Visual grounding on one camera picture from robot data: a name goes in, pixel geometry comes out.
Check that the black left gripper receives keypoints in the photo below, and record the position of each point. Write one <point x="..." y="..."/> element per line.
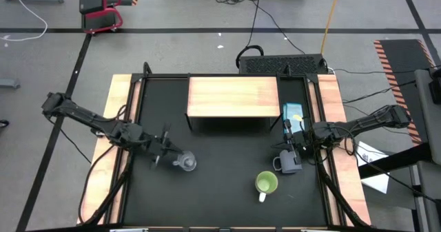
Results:
<point x="158" y="148"/>

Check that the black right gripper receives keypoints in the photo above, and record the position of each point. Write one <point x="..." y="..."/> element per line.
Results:
<point x="299" y="139"/>

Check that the blue-grey mug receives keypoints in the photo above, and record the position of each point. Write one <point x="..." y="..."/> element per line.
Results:
<point x="287" y="165"/>

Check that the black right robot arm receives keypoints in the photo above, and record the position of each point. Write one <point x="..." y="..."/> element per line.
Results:
<point x="361" y="123"/>

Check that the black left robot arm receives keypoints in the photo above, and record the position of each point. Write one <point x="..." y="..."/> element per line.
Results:
<point x="86" y="118"/>

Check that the wooden shelf with black legs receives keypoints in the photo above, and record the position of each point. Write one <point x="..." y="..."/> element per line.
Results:
<point x="234" y="96"/>

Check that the blue packet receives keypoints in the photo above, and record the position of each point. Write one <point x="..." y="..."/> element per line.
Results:
<point x="293" y="109"/>

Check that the green ribbed mug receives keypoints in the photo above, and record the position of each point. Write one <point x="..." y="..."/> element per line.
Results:
<point x="266" y="182"/>

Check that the black and silver clamp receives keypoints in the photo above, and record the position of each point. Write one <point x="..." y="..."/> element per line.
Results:
<point x="100" y="133"/>

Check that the white paper sheet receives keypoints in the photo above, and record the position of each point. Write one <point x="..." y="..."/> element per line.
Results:
<point x="373" y="177"/>

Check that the grey desk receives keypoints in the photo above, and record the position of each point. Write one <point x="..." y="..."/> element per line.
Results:
<point x="427" y="128"/>

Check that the red and black cart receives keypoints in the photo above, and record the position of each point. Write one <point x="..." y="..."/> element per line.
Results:
<point x="100" y="8"/>

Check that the grey table foot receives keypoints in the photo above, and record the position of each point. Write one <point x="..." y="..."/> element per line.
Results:
<point x="10" y="83"/>

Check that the black aluminium frame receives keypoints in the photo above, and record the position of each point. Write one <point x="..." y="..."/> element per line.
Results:
<point x="162" y="76"/>

